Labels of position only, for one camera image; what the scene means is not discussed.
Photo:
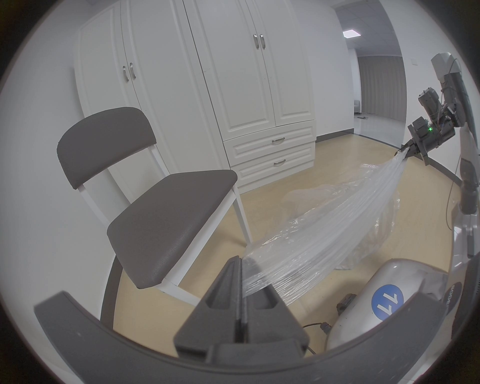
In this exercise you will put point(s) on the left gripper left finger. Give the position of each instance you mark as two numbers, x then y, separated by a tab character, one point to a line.
217	300

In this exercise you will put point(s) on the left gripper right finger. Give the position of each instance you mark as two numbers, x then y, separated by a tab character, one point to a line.
273	322

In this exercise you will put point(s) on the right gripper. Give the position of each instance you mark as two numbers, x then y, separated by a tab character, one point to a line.
431	140

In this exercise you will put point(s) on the clear plastic bag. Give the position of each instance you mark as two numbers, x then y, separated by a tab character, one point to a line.
318	240

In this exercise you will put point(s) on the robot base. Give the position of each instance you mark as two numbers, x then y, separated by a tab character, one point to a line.
360	318

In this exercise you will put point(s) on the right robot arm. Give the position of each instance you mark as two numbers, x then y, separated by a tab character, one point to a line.
455	101

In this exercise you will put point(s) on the grey curtain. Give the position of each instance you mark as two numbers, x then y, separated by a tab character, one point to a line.
382	90

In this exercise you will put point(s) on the ceiling light panel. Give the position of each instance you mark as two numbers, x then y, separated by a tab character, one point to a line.
352	33

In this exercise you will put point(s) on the white chair grey cushions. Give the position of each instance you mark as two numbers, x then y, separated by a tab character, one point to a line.
108	142

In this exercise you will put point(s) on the white wardrobe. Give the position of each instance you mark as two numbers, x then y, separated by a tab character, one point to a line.
232	75

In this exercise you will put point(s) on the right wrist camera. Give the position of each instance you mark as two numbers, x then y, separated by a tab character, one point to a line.
418	123

